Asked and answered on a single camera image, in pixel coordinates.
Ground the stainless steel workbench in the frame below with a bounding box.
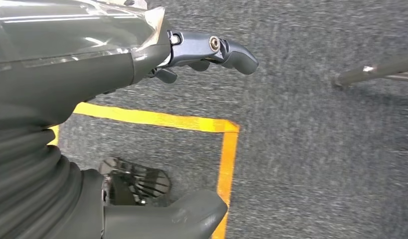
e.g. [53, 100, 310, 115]
[334, 54, 408, 88]

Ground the yellow floor tape square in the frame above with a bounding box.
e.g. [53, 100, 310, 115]
[47, 102, 240, 239]

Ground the black left robot foot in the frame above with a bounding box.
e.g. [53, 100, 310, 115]
[99, 157, 171, 207]

